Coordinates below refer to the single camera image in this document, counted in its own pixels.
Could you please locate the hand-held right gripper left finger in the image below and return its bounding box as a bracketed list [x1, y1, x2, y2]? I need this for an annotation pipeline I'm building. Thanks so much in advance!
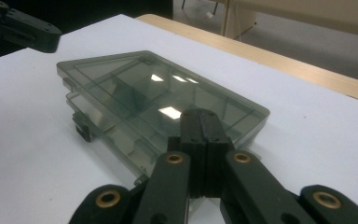
[167, 108, 207, 198]

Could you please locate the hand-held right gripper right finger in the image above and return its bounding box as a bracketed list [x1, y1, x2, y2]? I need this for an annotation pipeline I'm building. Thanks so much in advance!
[199, 108, 235, 199]

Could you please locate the grey translucent compartment box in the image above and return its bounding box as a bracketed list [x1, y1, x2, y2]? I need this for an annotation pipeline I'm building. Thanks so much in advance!
[56, 49, 270, 189]

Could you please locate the beige wooden desk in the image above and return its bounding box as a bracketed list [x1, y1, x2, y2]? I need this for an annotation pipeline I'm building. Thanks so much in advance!
[221, 0, 358, 40]

